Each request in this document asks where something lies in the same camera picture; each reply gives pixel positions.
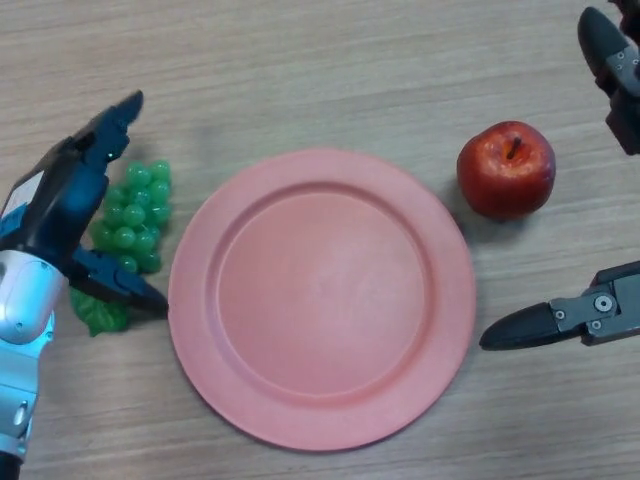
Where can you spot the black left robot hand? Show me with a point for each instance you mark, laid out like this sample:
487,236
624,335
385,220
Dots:
55,205

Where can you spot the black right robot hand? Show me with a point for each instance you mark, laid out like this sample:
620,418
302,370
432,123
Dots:
600,310

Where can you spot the green plastic grape bunch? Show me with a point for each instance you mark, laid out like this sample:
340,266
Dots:
132,215

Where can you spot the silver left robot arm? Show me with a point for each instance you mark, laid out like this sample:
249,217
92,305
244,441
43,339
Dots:
22,320

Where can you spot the pink round plate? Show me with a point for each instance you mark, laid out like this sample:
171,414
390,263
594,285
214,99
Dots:
320,300

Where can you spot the red apple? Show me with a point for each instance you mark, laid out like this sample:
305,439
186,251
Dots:
505,175

